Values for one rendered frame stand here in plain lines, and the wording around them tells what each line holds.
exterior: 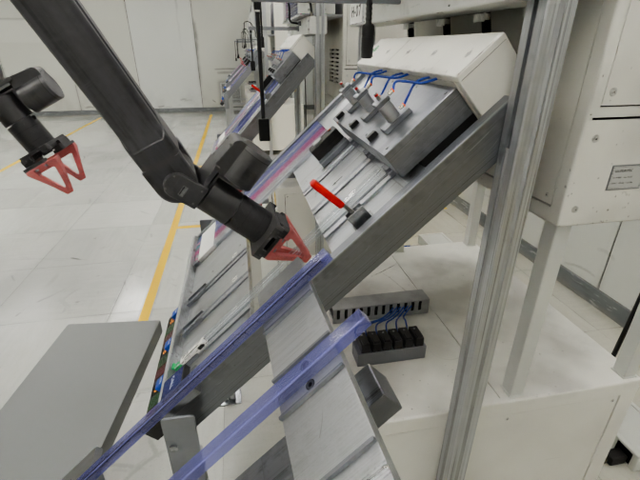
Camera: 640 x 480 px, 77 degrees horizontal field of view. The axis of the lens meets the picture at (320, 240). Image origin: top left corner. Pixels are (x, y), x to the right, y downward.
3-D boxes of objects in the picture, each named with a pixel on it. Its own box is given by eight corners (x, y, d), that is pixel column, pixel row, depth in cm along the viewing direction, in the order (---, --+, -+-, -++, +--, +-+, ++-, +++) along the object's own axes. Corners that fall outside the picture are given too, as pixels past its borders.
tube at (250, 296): (177, 372, 73) (172, 370, 73) (178, 368, 75) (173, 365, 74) (382, 175, 65) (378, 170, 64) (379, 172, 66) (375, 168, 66)
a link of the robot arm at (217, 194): (190, 195, 63) (187, 209, 58) (215, 160, 62) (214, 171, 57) (227, 218, 66) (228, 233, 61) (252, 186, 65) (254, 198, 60)
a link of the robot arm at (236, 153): (155, 165, 60) (157, 190, 54) (199, 102, 58) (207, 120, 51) (223, 203, 67) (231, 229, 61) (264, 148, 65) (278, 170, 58)
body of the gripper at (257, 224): (278, 206, 70) (243, 182, 66) (287, 230, 61) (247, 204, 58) (256, 234, 71) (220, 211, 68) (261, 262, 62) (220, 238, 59)
